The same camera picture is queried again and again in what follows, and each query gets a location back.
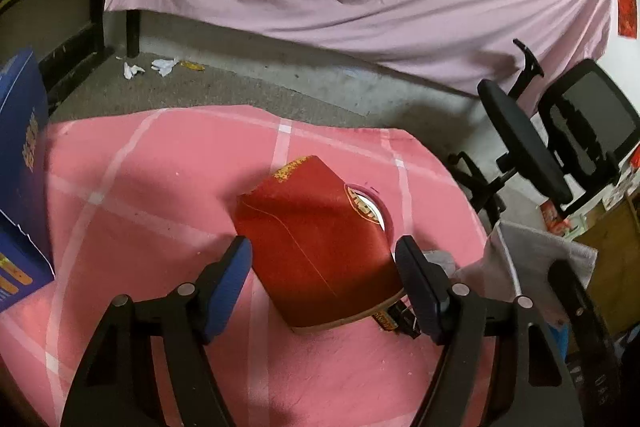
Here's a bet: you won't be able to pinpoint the black office chair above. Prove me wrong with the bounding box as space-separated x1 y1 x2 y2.
446 39 640 228

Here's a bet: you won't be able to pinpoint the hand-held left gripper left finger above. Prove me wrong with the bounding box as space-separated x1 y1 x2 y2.
60 236 253 427

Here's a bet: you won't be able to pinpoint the white cloth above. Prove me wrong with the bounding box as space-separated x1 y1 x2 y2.
480 221 599 323

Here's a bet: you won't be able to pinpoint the red snack packets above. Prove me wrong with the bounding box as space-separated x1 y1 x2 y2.
540 201 573 235

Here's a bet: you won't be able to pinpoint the wooden cabinet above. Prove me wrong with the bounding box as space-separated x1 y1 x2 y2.
575 194 640 338

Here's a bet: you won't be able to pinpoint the dark small packet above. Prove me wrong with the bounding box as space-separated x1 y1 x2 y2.
371 298 422 339

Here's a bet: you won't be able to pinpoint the red carton with window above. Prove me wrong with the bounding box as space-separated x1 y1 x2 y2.
234 155 405 334

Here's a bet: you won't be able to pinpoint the pink checked tablecloth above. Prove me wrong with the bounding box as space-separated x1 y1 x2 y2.
0 105 493 427

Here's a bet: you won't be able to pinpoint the red paper wall decoration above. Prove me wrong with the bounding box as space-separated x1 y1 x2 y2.
616 0 638 36

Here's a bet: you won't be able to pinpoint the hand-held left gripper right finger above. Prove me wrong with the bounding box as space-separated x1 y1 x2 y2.
395 235 586 427

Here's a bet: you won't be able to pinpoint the blue cardboard box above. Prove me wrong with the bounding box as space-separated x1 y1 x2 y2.
0 48 56 313

